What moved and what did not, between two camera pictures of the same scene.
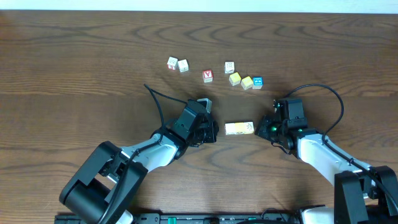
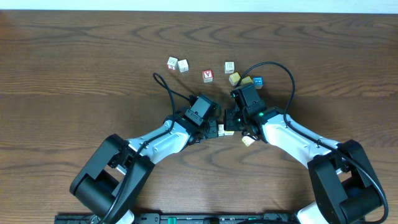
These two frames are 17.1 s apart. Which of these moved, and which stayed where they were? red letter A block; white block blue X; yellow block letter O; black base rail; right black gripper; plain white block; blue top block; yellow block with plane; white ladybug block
Moved: yellow block letter O; white ladybug block; right black gripper
Stayed: blue top block; plain white block; yellow block with plane; black base rail; white block blue X; red letter A block
